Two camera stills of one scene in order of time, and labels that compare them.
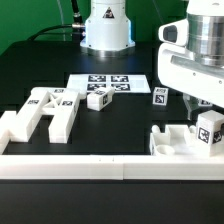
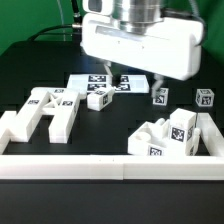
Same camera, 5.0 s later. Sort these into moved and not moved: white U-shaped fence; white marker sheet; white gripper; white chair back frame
Moved: white gripper
Not moved: white U-shaped fence; white chair back frame; white marker sheet
